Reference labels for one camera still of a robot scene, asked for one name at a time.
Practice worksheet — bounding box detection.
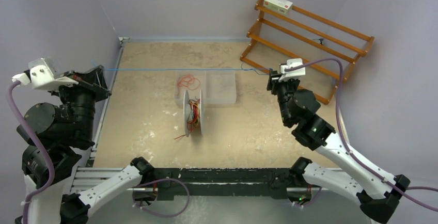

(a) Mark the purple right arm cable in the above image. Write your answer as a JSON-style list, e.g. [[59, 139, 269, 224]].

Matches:
[[286, 58, 438, 203]]

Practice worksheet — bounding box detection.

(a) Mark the blue wire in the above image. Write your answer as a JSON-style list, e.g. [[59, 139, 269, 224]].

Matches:
[[91, 59, 274, 76]]

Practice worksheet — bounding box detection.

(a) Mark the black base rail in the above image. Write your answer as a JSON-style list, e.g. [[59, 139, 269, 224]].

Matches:
[[131, 156, 324, 203]]

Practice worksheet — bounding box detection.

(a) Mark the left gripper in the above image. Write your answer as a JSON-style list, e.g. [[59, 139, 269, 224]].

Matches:
[[48, 63, 112, 143]]

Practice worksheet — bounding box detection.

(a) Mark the red wire on spool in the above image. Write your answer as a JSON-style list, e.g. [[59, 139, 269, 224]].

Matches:
[[174, 99, 202, 140]]

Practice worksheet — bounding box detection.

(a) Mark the white filament spool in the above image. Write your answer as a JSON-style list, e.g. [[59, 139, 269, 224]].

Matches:
[[183, 90, 204, 137]]

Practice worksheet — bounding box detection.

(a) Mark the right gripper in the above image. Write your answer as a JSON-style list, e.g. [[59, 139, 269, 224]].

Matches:
[[268, 69, 300, 124]]

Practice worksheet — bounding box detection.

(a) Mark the white cardboard box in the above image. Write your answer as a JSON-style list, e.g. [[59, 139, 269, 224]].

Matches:
[[262, 0, 293, 15]]

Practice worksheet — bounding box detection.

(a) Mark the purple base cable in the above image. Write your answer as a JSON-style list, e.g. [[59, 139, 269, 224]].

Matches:
[[132, 178, 190, 218]]

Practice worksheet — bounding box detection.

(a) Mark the translucent plastic divided tray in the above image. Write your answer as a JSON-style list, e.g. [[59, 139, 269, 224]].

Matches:
[[174, 69, 237, 105]]

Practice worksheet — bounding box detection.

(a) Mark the wooden shoe rack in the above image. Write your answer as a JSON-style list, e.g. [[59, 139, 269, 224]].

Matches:
[[240, 0, 374, 105]]

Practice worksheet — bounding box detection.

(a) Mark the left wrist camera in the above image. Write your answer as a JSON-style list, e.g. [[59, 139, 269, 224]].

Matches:
[[11, 58, 79, 91]]

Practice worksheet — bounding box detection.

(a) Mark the yellow wire on spool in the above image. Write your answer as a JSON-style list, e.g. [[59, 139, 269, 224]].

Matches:
[[191, 103, 202, 127]]

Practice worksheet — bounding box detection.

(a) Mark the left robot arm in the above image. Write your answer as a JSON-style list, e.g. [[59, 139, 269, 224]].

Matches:
[[7, 65, 155, 223]]

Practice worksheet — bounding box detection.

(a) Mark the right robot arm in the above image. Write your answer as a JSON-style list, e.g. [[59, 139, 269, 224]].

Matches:
[[267, 69, 410, 223]]

